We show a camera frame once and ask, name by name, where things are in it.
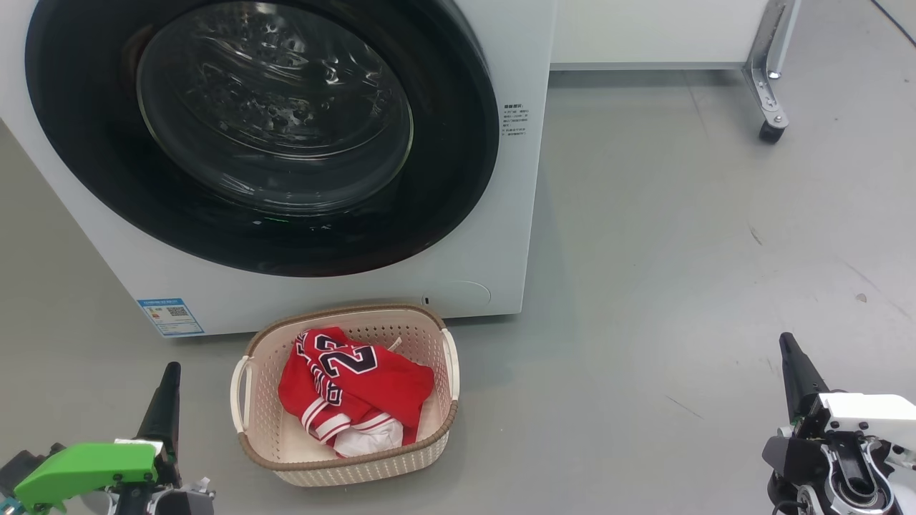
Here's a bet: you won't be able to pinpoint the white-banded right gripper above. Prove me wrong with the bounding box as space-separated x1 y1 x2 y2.
762 333 916 494

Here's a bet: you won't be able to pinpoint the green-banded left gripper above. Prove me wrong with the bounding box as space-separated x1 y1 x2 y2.
13 362 182 510

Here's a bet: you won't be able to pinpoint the red basketball jersey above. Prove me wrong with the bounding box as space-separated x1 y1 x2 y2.
278 327 436 446

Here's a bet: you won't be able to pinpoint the white garment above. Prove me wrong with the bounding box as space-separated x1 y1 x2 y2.
333 418 404 458

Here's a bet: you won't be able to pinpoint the black round glass washer door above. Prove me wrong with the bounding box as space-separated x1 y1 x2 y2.
25 0 500 278

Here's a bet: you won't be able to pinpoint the cream perforated laundry basket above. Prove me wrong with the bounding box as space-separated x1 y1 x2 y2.
230 304 460 487

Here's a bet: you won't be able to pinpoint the white front-load washing machine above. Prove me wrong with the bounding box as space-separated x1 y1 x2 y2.
0 0 559 337

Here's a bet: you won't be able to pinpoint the blue white energy label sticker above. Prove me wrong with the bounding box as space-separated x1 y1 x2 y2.
136 298 205 337

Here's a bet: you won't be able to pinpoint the metal leg with caster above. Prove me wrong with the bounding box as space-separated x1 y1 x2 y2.
743 0 802 144

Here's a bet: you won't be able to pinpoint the white panel furniture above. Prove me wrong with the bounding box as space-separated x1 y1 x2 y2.
551 0 774 70

